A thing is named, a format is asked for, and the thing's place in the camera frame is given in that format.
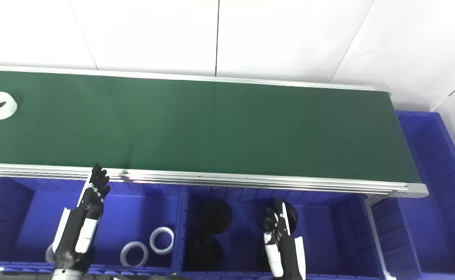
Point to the aluminium conveyor leg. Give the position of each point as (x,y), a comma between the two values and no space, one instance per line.
(376,225)

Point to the empty blue plastic bin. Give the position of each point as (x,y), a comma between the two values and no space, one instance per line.
(437,202)

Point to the black round part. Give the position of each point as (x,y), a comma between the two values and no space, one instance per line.
(292,216)
(216,216)
(204,254)

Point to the blue bin with white rings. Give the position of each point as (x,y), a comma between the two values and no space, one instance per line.
(134,210)

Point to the green conveyor belt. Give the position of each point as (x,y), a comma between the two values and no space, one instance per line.
(227,128)

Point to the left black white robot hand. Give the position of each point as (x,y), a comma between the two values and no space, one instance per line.
(74,233)

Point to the blue bin with black parts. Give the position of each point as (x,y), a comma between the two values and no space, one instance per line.
(321,233)

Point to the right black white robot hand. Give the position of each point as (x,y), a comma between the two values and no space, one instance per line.
(286,252)

